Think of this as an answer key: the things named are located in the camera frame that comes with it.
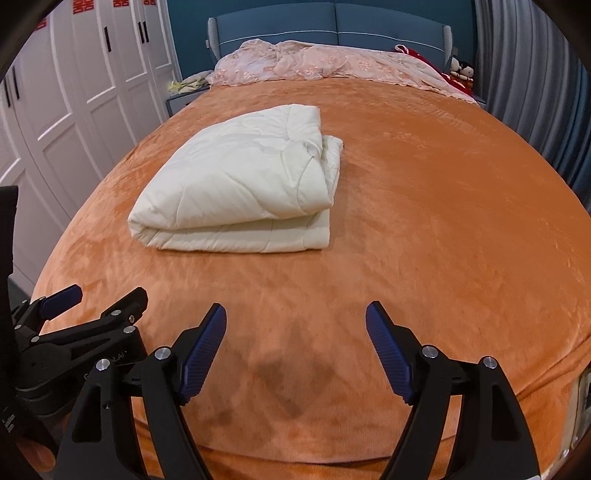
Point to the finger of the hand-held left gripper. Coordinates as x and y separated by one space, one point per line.
124 304
60 299

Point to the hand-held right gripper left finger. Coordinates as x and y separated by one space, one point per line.
203 360

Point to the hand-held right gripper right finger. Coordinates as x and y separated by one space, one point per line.
392 355

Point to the cream quilted garment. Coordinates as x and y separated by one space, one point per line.
231 184

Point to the orange plush blanket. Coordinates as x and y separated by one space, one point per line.
438 207

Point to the white panelled wardrobe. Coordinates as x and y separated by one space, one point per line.
69 115

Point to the blue nightstand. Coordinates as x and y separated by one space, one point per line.
178 104

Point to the pale yellow cloth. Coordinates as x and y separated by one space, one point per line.
189 83

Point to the plush doll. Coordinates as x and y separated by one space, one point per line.
455 64
467 72

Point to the grey pleated curtain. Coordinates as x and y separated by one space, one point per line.
531 92

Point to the pink lace bedspread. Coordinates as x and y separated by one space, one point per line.
323 62

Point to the blue upholstered headboard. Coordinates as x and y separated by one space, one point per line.
369 23

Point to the beige bed frame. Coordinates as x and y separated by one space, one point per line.
579 406

